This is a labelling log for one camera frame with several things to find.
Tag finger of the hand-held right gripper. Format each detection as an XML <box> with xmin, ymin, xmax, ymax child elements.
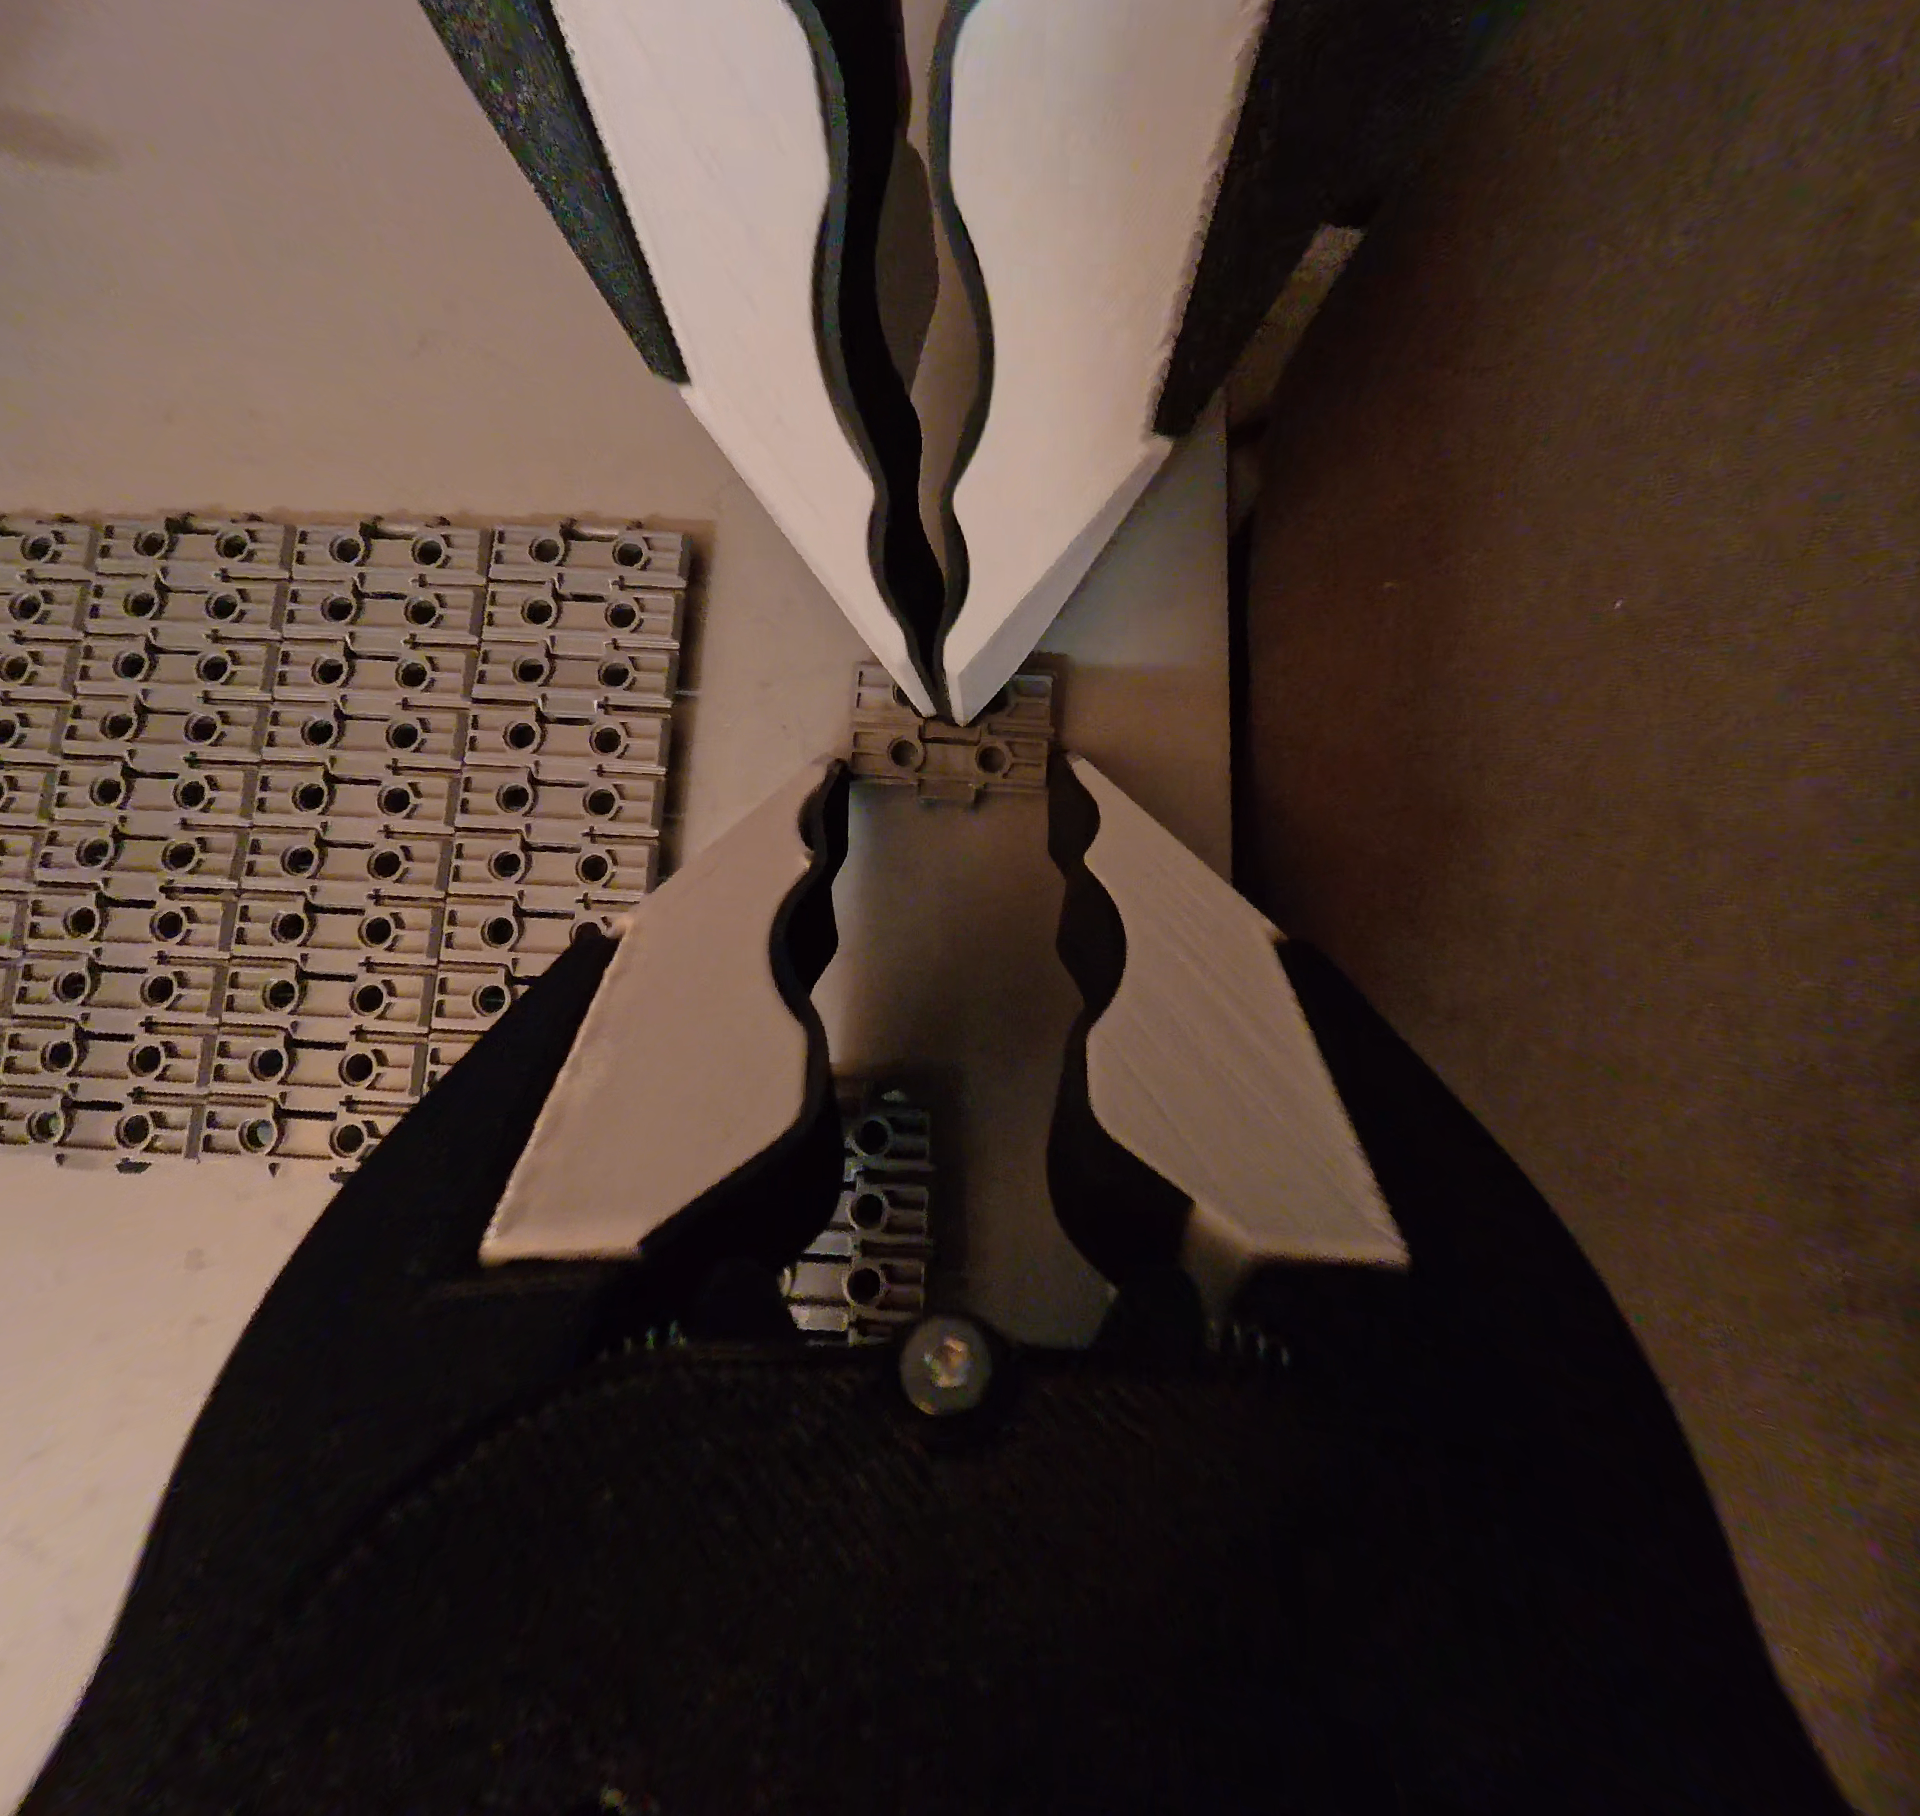
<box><xmin>517</xmin><ymin>0</ymin><xmax>949</xmax><ymax>715</ymax></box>
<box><xmin>922</xmin><ymin>0</ymin><xmax>1302</xmax><ymax>719</ymax></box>

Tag grey tread link segment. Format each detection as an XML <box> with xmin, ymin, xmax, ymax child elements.
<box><xmin>844</xmin><ymin>658</ymin><xmax>1053</xmax><ymax>808</ymax></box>

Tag large grey tread link mat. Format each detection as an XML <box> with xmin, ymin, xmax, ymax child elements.
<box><xmin>0</xmin><ymin>502</ymin><xmax>707</xmax><ymax>1175</ymax></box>

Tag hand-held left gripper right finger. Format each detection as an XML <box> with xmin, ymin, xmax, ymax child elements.
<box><xmin>1050</xmin><ymin>751</ymin><xmax>1411</xmax><ymax>1299</ymax></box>

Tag short grey tread link chain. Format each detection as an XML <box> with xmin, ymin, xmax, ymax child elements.
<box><xmin>780</xmin><ymin>1072</ymin><xmax>938</xmax><ymax>1345</ymax></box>

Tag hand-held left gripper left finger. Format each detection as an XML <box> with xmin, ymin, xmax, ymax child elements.
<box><xmin>479</xmin><ymin>758</ymin><xmax>851</xmax><ymax>1269</ymax></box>

